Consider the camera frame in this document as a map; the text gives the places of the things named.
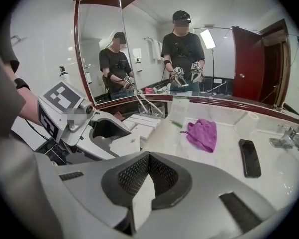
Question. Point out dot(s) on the clear drinking glass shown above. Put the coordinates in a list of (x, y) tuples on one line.
[(143, 108), (158, 109)]

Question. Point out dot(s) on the chrome wall hook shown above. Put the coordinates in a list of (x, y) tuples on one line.
[(18, 39)]

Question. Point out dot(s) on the white toothbrush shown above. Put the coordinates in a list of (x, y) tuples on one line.
[(153, 105), (140, 103)]

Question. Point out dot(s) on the white sink basin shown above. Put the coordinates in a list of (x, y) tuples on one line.
[(294, 175)]

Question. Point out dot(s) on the long white toiletry packet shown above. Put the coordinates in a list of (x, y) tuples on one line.
[(147, 120)]

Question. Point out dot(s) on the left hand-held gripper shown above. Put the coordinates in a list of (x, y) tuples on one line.
[(62, 116)]

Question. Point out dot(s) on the short white toiletry packet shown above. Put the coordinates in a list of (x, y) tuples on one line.
[(130, 125)]

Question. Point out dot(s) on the small white toiletry packet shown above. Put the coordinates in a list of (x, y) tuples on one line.
[(143, 203)]

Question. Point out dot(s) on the black wristband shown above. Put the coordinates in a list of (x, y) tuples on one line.
[(22, 84)]

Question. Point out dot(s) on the wooden framed mirror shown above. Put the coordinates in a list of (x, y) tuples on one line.
[(164, 46)]

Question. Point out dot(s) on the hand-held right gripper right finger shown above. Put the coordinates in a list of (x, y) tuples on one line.
[(209, 183)]

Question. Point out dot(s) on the white toiletry packet with logo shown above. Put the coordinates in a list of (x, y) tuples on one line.
[(125, 146)]

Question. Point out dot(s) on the black smartphone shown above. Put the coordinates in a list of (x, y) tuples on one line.
[(249, 158)]

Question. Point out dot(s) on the person's left forearm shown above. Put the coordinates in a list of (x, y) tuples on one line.
[(31, 108)]

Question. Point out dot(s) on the person's grey shirt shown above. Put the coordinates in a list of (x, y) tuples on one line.
[(2, 96)]

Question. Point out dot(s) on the white pump soap bottle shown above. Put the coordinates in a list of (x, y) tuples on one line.
[(64, 75)]

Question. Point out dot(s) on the purple cloth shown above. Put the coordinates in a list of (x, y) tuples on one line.
[(203, 133)]

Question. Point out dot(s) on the chrome faucet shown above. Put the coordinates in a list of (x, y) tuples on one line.
[(289, 137)]

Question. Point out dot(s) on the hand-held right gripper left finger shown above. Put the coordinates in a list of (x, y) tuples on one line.
[(89, 183)]

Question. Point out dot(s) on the white and green card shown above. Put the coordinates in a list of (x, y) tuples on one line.
[(179, 111)]

